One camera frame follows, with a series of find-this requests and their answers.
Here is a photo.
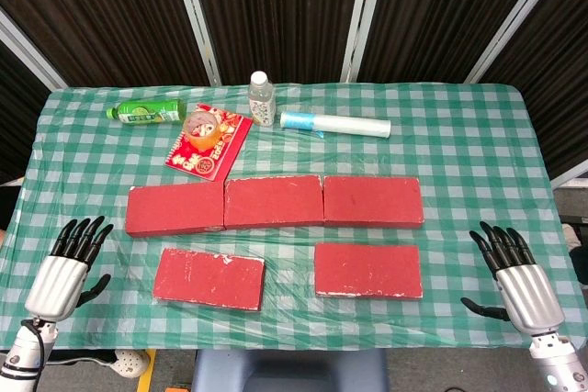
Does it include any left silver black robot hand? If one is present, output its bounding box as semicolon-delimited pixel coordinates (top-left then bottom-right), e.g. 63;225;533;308
25;215;115;322

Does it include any clear packing tape roll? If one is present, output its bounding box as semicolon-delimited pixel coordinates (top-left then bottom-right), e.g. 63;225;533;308
183;110;223;150

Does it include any red brick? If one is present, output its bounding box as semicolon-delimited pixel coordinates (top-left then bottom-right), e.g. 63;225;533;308
314;242;424;299
322;174;425;230
153;247;266;312
223;174;325;231
124;180;226;240

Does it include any clear bottle with white cap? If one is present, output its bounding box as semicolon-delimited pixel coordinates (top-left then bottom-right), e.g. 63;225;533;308
247;71;277;128

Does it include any yellow floor tape strip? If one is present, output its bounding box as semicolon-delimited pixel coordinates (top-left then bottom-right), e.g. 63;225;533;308
136;349;157;392

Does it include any green drink bottle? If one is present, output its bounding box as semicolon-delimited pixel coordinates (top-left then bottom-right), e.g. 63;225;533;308
106;98;188;126

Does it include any red patterned packet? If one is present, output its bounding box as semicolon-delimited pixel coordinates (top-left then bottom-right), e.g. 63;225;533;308
164;103;254;182

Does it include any green white checkered tablecloth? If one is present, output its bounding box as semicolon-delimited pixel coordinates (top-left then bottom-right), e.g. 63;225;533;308
0;82;588;351

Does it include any white plastic bag roll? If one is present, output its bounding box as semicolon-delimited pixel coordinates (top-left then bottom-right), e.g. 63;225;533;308
279;110;392;140

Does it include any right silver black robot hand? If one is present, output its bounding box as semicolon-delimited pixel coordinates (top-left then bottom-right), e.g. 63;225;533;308
460;220;565;336

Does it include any white perforated shoe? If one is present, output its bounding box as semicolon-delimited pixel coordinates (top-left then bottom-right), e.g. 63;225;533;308
112;349;152;379

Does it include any dark partition panel white frame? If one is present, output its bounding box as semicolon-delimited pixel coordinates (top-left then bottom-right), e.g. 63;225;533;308
342;0;575;85
0;8;68;186
463;0;588;189
167;0;390;86
0;0;222;89

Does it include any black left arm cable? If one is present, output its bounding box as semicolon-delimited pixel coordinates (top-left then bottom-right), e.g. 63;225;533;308
20;318;48;368

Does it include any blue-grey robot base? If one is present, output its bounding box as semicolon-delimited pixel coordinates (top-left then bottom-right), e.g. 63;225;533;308
190;348;390;392

